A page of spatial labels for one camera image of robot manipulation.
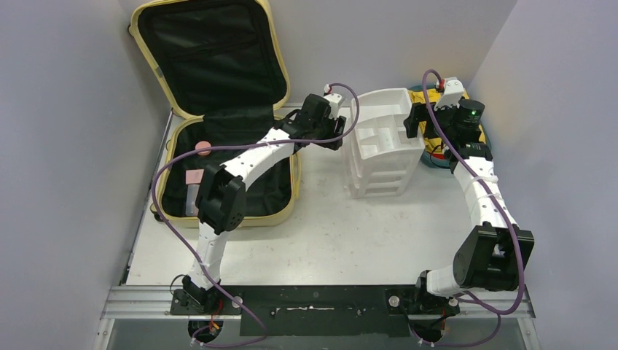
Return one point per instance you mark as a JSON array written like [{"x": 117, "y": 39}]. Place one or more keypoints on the yellow hard-shell suitcase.
[{"x": 209, "y": 57}]

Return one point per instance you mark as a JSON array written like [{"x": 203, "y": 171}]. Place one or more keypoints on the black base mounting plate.
[{"x": 346, "y": 310}]

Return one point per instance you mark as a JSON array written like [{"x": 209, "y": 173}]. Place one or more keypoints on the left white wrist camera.
[{"x": 335, "y": 101}]

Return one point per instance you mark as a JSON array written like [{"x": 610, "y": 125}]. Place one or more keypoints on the yellow garment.
[{"x": 465, "y": 126}]

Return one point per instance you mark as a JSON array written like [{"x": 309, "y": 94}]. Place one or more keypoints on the white plastic drawer organizer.
[{"x": 379, "y": 157}]

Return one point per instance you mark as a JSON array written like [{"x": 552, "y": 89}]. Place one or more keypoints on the teal transparent plastic tray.
[{"x": 433, "y": 154}]

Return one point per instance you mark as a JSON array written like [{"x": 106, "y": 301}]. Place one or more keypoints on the clear plastic bottle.
[{"x": 191, "y": 209}]

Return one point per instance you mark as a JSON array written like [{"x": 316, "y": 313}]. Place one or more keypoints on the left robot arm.
[{"x": 221, "y": 197}]

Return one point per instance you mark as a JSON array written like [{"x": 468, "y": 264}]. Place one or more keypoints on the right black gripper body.
[{"x": 417, "y": 119}]

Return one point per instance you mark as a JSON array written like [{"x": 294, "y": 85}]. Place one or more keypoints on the small pink item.
[{"x": 193, "y": 176}]

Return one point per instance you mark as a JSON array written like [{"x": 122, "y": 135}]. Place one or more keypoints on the round pink compact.
[{"x": 203, "y": 148}]

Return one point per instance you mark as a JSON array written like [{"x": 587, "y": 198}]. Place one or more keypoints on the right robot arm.
[{"x": 488, "y": 267}]

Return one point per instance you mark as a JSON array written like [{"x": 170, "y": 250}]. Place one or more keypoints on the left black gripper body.
[{"x": 324, "y": 130}]

